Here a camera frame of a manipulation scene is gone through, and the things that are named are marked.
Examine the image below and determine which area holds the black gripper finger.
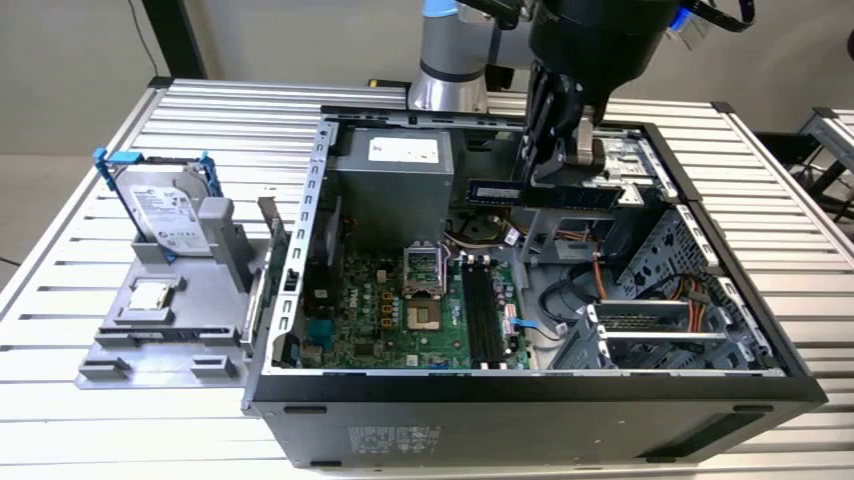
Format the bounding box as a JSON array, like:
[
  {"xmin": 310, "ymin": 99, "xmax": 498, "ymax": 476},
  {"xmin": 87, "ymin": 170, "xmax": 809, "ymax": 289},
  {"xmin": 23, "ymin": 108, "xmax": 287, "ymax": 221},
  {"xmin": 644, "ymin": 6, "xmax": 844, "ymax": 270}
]
[
  {"xmin": 522, "ymin": 59, "xmax": 583, "ymax": 190},
  {"xmin": 574, "ymin": 102, "xmax": 610, "ymax": 171}
]

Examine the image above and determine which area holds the dark blue RAM stick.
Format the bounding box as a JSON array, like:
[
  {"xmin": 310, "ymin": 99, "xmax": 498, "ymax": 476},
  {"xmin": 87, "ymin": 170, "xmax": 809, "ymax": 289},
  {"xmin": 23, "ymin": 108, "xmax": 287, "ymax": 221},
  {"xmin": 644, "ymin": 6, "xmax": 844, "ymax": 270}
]
[{"xmin": 466, "ymin": 178, "xmax": 628, "ymax": 209}]

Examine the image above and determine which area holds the black RAM slot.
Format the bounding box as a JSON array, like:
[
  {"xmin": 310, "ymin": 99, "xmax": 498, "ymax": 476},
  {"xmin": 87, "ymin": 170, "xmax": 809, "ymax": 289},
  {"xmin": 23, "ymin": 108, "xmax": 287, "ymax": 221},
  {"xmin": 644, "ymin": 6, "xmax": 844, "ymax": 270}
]
[
  {"xmin": 462, "ymin": 255, "xmax": 482, "ymax": 369},
  {"xmin": 477, "ymin": 255, "xmax": 498, "ymax": 369},
  {"xmin": 469, "ymin": 255, "xmax": 490, "ymax": 369},
  {"xmin": 485, "ymin": 255, "xmax": 506, "ymax": 369}
]

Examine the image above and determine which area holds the grey drive cage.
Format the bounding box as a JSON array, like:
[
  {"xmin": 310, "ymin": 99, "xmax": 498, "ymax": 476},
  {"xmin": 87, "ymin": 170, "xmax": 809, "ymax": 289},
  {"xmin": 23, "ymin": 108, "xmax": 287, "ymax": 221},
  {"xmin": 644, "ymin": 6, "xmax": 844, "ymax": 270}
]
[{"xmin": 513, "ymin": 127, "xmax": 669, "ymax": 264}]

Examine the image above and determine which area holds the grey power supply unit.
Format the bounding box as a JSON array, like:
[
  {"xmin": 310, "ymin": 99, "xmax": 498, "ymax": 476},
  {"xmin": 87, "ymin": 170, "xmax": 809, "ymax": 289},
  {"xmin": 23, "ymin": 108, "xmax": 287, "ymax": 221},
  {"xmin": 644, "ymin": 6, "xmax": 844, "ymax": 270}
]
[{"xmin": 326, "ymin": 127, "xmax": 457, "ymax": 251}]

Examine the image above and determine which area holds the grey disk bay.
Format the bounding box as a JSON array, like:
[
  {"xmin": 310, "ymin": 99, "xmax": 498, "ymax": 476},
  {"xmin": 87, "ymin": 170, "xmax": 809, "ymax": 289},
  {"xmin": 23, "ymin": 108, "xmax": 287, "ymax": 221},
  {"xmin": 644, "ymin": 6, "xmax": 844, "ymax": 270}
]
[{"xmin": 551, "ymin": 297, "xmax": 766, "ymax": 372}]

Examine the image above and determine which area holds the metal socket cover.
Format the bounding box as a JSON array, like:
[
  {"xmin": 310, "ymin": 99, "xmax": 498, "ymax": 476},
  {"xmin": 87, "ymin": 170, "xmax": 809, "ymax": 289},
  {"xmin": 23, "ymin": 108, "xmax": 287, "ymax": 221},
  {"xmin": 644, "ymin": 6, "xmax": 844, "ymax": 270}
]
[{"xmin": 403, "ymin": 240, "xmax": 447, "ymax": 297}]

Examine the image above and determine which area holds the metal slat table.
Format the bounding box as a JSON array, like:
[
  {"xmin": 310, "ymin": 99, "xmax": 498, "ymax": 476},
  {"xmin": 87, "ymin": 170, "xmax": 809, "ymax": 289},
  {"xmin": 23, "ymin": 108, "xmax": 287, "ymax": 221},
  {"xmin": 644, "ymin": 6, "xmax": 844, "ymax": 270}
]
[{"xmin": 790, "ymin": 106, "xmax": 854, "ymax": 224}]

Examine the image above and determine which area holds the CPU socket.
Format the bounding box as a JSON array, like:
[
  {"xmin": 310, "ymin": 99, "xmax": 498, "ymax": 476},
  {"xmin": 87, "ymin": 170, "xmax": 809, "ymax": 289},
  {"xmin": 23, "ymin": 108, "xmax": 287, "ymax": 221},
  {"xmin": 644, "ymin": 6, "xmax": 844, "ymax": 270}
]
[{"xmin": 405, "ymin": 295, "xmax": 447, "ymax": 332}]

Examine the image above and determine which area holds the green motherboard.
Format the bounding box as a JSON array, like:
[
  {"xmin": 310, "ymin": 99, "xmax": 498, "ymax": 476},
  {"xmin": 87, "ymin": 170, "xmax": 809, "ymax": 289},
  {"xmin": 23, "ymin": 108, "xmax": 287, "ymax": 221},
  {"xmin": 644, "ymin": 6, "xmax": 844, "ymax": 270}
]
[{"xmin": 297, "ymin": 239, "xmax": 535, "ymax": 371}]

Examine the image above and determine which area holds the black grey PC case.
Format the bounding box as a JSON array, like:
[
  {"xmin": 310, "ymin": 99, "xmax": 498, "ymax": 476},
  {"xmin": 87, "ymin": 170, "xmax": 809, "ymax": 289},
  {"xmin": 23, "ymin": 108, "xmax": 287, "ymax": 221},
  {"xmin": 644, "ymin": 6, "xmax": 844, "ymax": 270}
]
[{"xmin": 241, "ymin": 103, "xmax": 829, "ymax": 471}]

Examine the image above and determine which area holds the hard disk in blue carrier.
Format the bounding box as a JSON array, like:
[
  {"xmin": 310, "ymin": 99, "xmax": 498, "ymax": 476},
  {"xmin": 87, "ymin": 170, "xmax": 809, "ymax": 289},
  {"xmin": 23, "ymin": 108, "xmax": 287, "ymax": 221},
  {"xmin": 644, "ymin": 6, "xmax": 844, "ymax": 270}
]
[{"xmin": 92, "ymin": 146, "xmax": 226, "ymax": 264}]

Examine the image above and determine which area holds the grey parts rack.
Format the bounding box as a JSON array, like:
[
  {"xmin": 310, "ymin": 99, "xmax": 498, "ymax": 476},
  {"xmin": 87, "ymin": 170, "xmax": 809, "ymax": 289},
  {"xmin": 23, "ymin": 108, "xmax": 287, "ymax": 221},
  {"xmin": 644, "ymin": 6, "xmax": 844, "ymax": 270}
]
[{"xmin": 74, "ymin": 197, "xmax": 259, "ymax": 391}]

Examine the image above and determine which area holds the silver CPU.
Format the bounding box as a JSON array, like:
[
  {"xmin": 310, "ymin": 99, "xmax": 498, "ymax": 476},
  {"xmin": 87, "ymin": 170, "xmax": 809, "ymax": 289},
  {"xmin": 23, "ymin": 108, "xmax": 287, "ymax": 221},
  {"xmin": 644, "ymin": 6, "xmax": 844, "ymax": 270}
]
[{"xmin": 128, "ymin": 282, "xmax": 176, "ymax": 311}]

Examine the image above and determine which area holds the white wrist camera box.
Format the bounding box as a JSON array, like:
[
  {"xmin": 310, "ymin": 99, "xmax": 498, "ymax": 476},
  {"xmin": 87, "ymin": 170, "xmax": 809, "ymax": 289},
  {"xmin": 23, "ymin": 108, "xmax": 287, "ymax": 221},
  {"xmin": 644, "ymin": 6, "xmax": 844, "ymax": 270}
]
[{"xmin": 666, "ymin": 0, "xmax": 713, "ymax": 51}]

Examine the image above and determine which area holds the power supply wire bundle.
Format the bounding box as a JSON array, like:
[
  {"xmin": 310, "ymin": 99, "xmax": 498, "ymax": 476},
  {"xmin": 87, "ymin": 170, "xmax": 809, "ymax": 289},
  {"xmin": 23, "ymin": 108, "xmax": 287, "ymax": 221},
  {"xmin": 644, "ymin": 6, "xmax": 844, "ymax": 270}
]
[{"xmin": 442, "ymin": 212, "xmax": 533, "ymax": 251}]

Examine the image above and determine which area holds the thick black cable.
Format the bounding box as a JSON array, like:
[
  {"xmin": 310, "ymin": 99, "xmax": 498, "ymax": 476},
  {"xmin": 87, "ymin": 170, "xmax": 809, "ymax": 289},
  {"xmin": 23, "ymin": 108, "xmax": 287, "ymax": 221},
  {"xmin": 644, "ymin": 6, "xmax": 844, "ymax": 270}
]
[{"xmin": 538, "ymin": 277, "xmax": 595, "ymax": 329}]

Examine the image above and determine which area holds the red orange yellow wire bundle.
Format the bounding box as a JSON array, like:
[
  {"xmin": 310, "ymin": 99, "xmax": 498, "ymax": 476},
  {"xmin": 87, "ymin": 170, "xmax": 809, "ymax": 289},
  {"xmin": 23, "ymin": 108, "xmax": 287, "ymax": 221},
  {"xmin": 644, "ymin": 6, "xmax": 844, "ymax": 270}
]
[{"xmin": 674, "ymin": 276, "xmax": 710, "ymax": 335}]

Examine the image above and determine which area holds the graphics card with metal bracket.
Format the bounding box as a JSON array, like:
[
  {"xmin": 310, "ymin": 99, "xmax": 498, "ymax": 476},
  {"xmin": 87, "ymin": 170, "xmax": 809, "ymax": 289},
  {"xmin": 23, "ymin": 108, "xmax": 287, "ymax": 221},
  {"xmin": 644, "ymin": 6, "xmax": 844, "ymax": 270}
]
[{"xmin": 238, "ymin": 184, "xmax": 294, "ymax": 354}]

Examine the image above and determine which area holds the black post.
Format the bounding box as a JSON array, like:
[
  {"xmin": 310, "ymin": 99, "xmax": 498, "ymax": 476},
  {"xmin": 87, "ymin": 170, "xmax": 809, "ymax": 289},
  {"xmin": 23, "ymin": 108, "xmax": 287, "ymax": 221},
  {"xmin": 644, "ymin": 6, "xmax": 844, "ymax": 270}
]
[{"xmin": 136, "ymin": 0, "xmax": 210, "ymax": 81}]

